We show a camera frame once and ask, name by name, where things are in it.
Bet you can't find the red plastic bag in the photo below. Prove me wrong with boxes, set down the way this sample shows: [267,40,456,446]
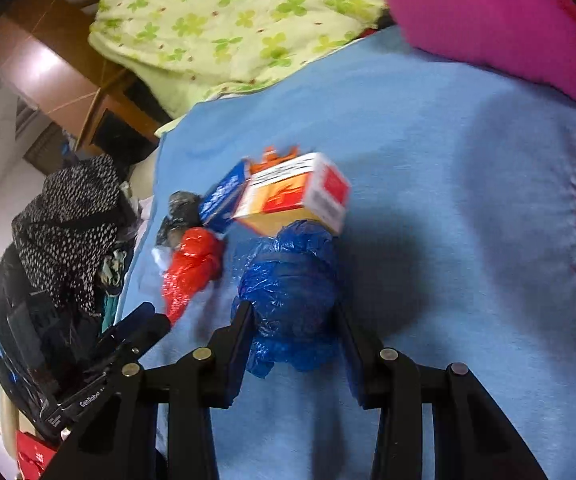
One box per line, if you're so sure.
[162,226,224,325]

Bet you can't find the black plastic bag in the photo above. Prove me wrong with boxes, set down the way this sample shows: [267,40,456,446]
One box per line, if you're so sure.
[155,191,202,250]

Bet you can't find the blue toothpaste box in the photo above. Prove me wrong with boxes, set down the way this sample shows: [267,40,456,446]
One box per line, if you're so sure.
[199,158,251,234]

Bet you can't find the blue plastic bag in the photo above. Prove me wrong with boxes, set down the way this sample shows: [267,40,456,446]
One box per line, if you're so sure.
[231,220,342,378]

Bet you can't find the orange wrapper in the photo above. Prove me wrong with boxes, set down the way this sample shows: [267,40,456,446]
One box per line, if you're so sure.
[250,145,299,174]

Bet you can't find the red white medicine box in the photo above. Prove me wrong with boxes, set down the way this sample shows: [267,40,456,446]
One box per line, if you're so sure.
[233,152,351,236]

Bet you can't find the green patterned cloth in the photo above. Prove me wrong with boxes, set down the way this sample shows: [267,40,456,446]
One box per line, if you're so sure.
[98,249,128,332]

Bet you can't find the black jacket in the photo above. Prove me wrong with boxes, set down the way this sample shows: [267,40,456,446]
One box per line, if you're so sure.
[0,244,103,430]

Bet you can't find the black white spotted garment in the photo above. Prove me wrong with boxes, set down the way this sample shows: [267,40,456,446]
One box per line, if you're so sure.
[12,155,125,318]

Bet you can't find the pink bed sheet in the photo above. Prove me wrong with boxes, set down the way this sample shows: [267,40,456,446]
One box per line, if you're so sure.
[128,148,159,245]

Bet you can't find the blue fleece blanket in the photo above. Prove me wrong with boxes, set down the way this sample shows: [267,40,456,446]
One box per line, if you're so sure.
[120,27,576,479]

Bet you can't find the wooden cabinet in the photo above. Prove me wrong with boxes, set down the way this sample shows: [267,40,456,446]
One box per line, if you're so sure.
[0,0,161,166]

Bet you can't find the green clover quilt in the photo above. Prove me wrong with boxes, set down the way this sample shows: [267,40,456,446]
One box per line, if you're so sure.
[88,0,387,119]

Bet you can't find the magenta pillow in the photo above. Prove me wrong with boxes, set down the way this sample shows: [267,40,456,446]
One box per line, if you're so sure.
[387,0,576,101]

